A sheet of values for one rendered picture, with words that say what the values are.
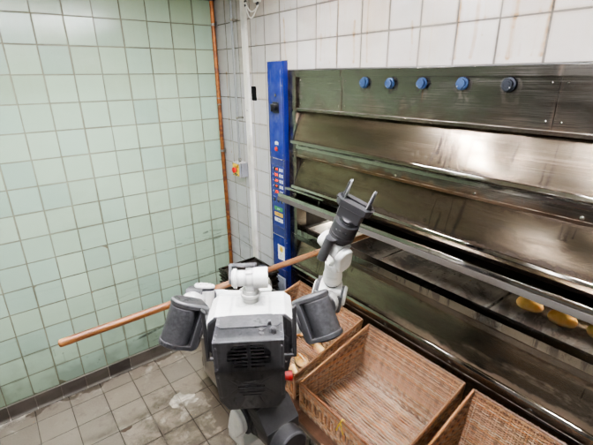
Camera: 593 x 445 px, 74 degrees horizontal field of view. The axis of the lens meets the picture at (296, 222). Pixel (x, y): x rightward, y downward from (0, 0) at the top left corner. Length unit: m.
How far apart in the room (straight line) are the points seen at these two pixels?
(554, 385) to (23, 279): 2.78
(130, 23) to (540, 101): 2.26
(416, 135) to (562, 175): 0.57
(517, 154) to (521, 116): 0.12
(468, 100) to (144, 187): 2.11
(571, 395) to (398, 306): 0.74
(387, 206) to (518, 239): 0.58
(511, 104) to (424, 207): 0.52
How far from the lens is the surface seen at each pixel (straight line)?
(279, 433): 1.41
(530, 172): 1.52
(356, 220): 1.27
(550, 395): 1.80
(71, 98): 2.75
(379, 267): 2.02
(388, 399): 2.16
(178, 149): 2.95
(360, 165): 1.96
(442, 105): 1.68
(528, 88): 1.54
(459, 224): 1.68
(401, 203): 1.83
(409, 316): 2.00
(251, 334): 1.16
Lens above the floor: 2.08
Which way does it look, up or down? 20 degrees down
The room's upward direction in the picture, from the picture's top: 1 degrees counter-clockwise
